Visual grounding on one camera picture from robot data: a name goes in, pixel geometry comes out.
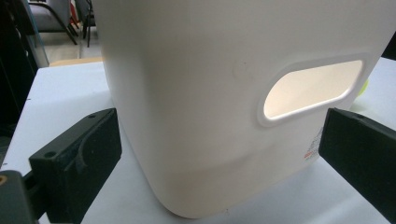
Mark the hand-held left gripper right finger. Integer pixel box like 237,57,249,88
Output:
318,107,396,224

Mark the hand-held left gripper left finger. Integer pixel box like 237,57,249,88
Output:
28,107,123,224

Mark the white plastic bin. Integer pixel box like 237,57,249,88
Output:
92,0,396,219

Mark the dark stand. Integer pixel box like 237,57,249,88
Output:
0,0,50,138

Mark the dark chair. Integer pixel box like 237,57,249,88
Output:
74,0,96,49

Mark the grey chair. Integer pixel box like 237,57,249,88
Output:
28,0,79,46

